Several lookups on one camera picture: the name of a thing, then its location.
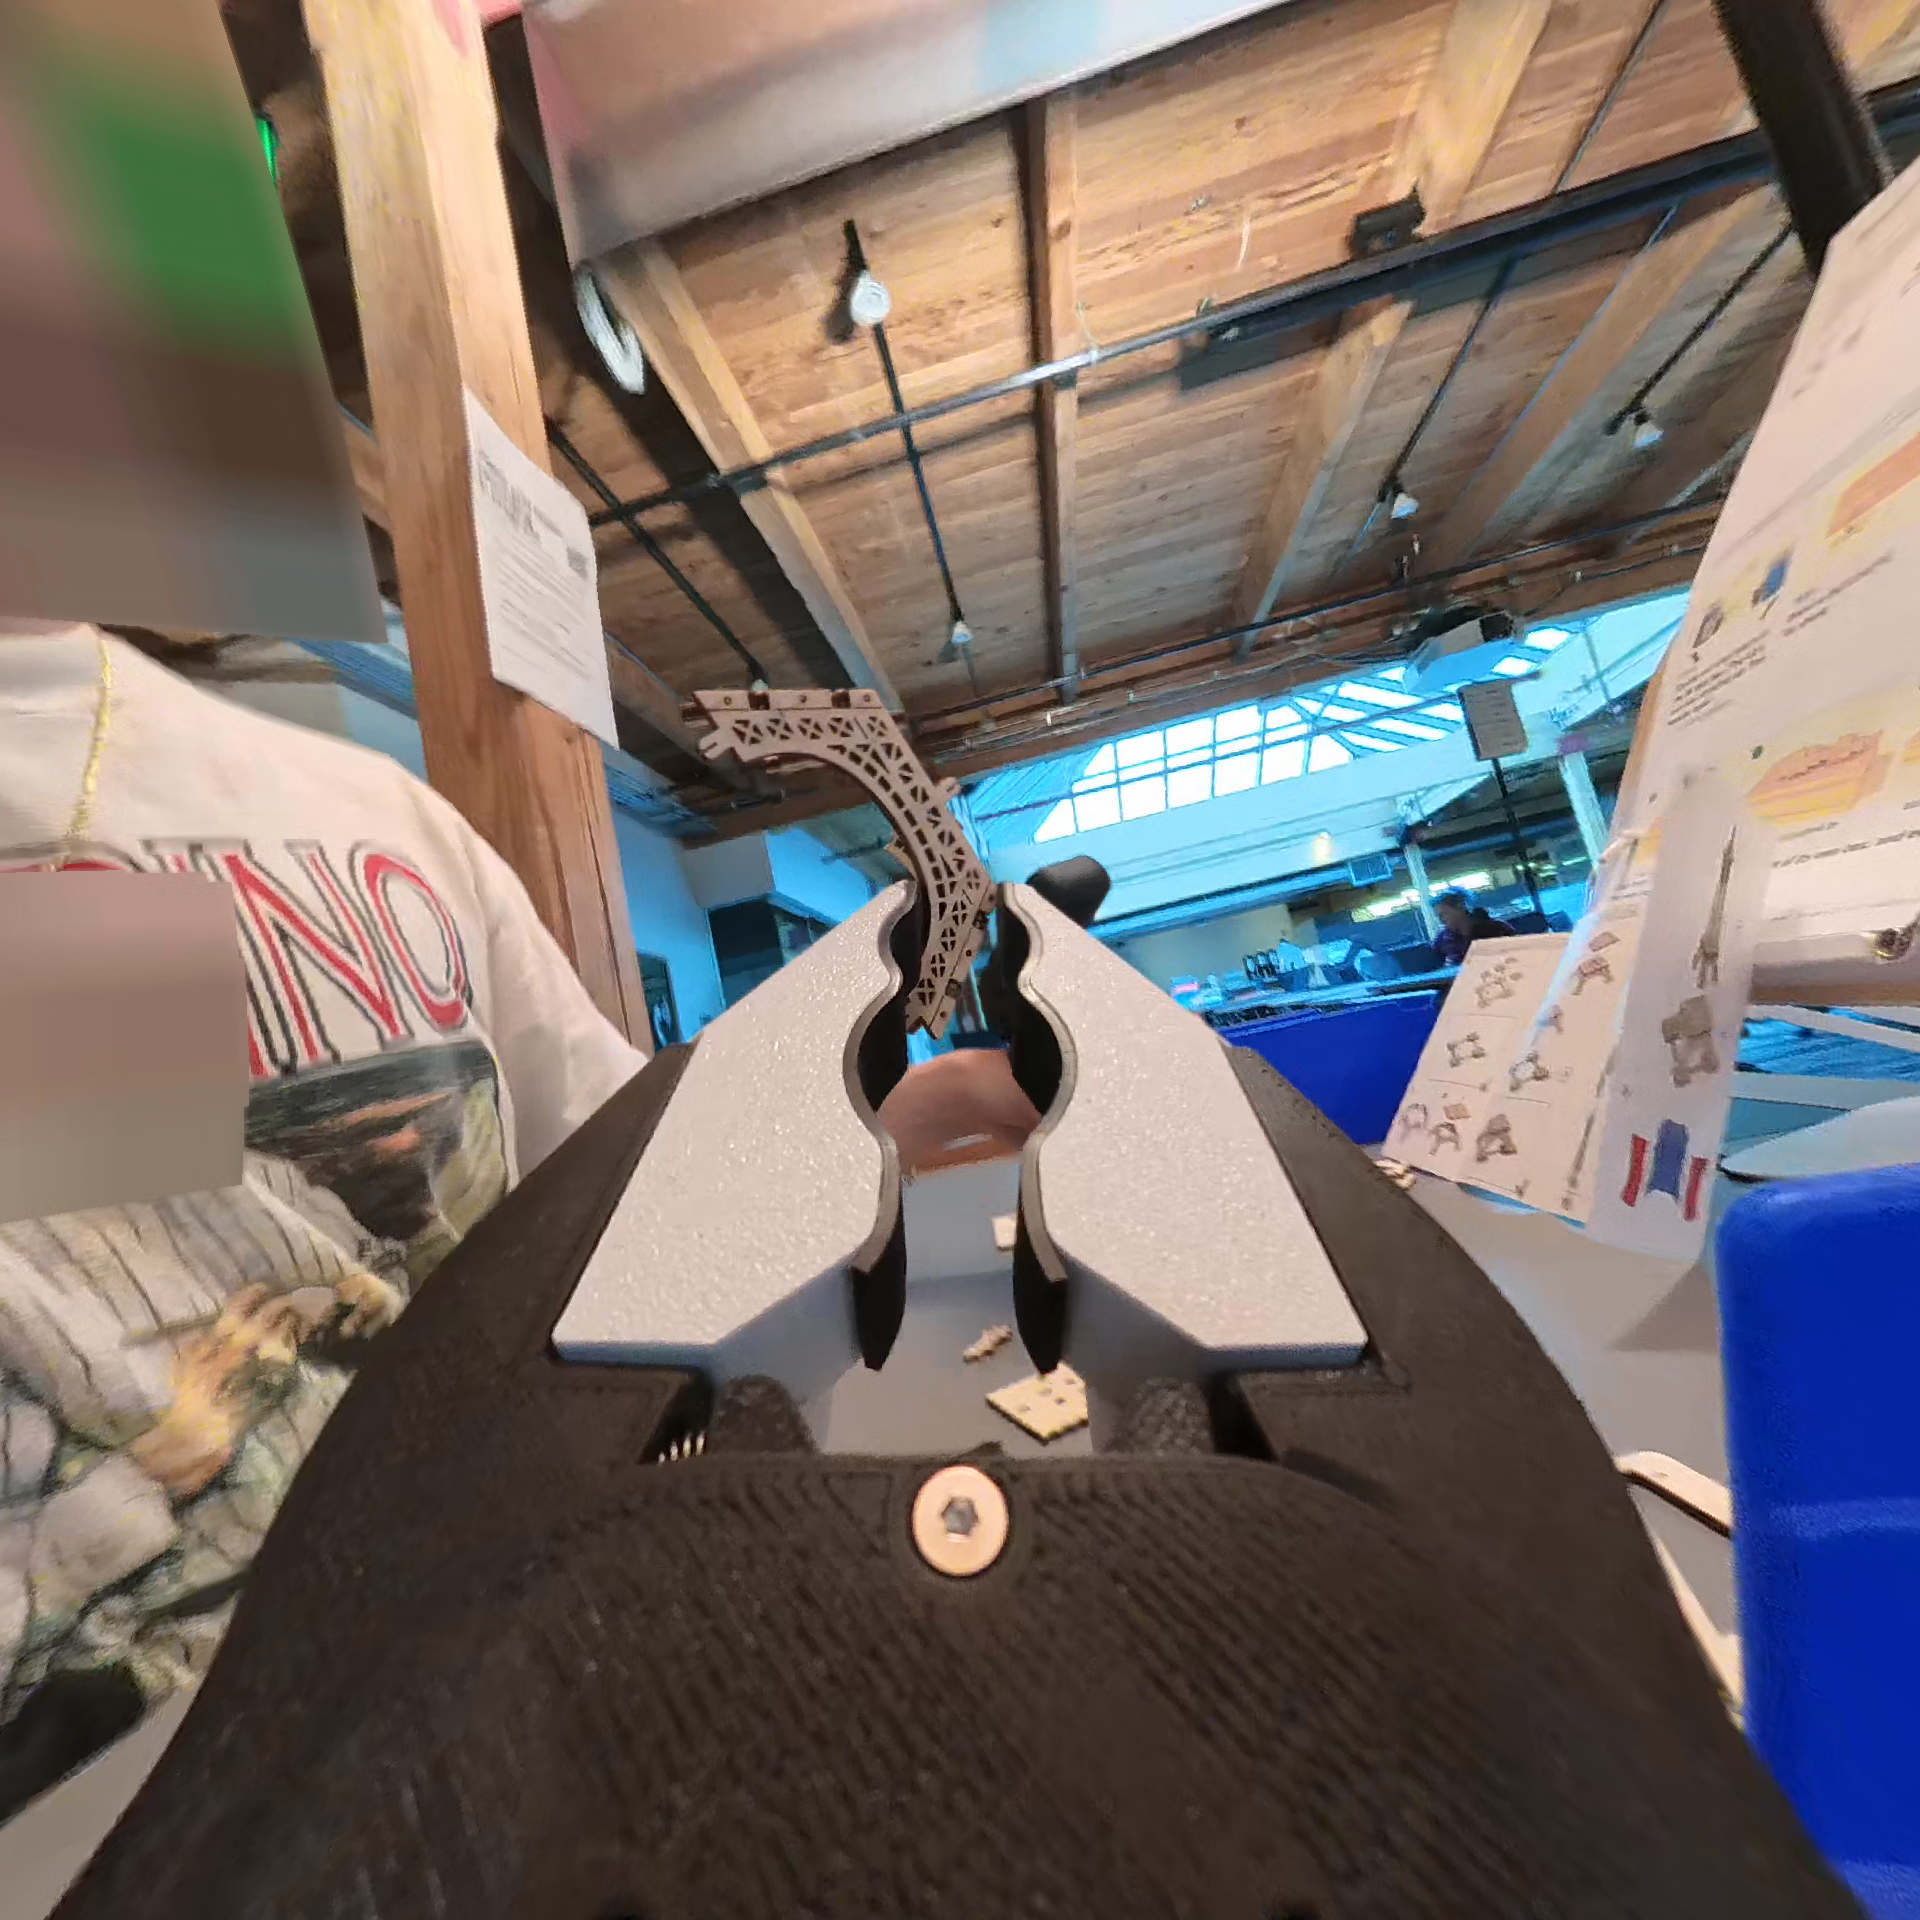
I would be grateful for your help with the silver ventilation duct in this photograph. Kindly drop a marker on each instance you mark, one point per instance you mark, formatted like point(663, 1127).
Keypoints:
point(841, 105)

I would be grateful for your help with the blue draped table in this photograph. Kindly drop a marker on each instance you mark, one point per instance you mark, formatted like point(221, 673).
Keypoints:
point(1337, 1058)

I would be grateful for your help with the blue plastic container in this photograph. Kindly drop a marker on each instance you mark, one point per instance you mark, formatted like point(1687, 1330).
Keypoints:
point(1822, 1500)

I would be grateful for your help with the dark rounded object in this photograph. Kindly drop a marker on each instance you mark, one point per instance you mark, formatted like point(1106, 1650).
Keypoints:
point(1074, 884)

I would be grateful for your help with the grey desk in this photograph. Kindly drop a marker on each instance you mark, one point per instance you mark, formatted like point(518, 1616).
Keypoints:
point(1575, 1320)

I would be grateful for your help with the wooden post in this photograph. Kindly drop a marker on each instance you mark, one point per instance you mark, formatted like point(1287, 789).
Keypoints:
point(435, 451)

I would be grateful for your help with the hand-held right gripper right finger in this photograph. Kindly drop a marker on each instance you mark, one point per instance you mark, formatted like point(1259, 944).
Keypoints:
point(1186, 1201)

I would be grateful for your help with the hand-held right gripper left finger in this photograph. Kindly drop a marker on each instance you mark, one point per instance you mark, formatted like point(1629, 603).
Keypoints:
point(722, 1184)

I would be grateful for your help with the large white instruction poster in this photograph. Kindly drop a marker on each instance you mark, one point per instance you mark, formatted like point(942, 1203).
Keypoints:
point(1801, 629)

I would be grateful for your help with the ceiling projector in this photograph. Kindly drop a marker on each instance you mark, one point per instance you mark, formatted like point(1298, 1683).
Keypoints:
point(1463, 639)

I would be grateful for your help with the small puzzle instruction sheet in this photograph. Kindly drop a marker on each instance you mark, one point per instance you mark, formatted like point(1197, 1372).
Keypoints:
point(1494, 1065)

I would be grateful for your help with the flat beige puzzle piece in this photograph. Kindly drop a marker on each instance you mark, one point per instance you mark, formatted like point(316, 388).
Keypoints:
point(1042, 1404)

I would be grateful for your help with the pale wooden puzzle sheet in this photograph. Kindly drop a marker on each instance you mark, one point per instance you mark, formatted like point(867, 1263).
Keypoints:
point(1687, 1500)

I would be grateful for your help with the person's left forearm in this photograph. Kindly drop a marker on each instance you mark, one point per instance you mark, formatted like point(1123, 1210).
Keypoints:
point(961, 1101)

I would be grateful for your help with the hanging sign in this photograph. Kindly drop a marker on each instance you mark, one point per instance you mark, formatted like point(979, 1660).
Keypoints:
point(1494, 721)

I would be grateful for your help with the ceiling track spotlight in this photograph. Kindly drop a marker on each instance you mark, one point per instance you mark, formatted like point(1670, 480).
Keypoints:
point(1403, 499)
point(1647, 427)
point(870, 292)
point(957, 639)

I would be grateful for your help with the wooden lattice arch puzzle piece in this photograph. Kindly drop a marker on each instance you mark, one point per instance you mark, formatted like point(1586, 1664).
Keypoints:
point(931, 839)

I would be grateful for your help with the black pole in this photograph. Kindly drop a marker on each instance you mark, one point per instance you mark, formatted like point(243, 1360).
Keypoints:
point(1810, 119)

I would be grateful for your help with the white paper notice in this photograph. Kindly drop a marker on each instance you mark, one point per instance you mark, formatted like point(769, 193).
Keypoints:
point(533, 569)

